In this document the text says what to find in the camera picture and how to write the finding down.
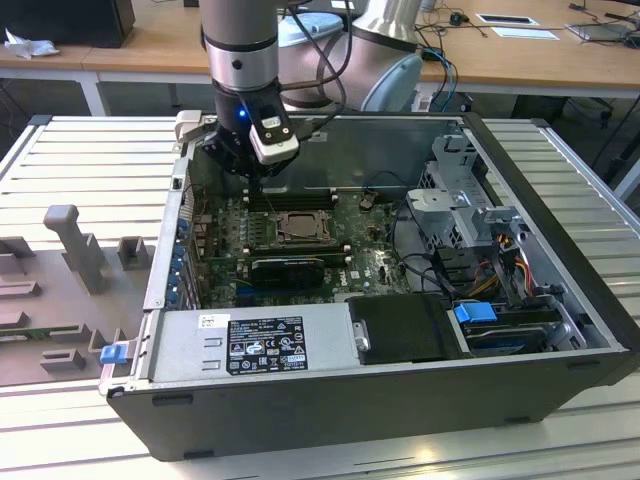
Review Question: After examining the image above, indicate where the black PC case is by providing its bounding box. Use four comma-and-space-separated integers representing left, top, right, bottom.
98, 110, 640, 464

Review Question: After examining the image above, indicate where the silver CPU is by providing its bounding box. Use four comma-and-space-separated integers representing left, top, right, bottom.
287, 215, 322, 237

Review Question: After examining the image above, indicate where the wooden office desk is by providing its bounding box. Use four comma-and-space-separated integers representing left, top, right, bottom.
0, 0, 640, 99

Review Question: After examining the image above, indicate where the crumpled white paper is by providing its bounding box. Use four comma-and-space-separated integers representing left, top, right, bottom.
3, 27, 61, 61

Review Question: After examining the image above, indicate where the silver power supply unit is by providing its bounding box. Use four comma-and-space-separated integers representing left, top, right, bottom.
132, 302, 361, 384

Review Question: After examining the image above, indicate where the metal socket cover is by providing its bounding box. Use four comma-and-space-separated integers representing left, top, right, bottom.
275, 210, 332, 242

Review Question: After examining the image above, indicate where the grey plastic case handle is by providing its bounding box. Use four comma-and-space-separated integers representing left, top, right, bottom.
174, 110, 204, 147

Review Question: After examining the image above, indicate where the desk cable hatch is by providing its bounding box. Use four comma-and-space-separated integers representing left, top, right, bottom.
474, 12, 540, 26

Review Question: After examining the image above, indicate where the green motherboard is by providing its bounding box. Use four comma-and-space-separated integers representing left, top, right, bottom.
192, 192, 451, 309

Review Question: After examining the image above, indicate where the green RAM stick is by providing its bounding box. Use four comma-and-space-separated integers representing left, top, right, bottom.
0, 327, 81, 336

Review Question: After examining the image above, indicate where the coloured power wire bundle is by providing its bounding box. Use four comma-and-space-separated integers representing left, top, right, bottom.
469, 234, 539, 301

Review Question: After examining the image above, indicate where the grey tablet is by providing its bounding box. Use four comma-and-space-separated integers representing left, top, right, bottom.
564, 22, 632, 44

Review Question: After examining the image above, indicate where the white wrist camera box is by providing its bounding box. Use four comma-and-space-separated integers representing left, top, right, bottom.
248, 105, 301, 166

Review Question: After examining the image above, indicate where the black box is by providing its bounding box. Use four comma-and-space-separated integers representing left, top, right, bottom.
0, 0, 136, 50

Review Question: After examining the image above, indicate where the white paper sheet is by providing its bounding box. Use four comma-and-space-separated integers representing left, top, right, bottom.
492, 25, 562, 41

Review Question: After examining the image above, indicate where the silver metal drive cage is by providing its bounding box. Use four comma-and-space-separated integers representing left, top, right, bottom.
404, 133, 531, 254

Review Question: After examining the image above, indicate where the hard disk in blue carrier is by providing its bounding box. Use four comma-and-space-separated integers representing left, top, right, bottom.
452, 299, 561, 357

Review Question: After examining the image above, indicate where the black graphics card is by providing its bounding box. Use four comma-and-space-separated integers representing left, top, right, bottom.
249, 256, 325, 290

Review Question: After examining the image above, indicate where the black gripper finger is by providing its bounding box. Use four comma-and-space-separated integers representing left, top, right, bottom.
201, 129, 263, 196

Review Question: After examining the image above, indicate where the grey parts rack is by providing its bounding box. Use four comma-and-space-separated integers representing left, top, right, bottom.
0, 203, 156, 389

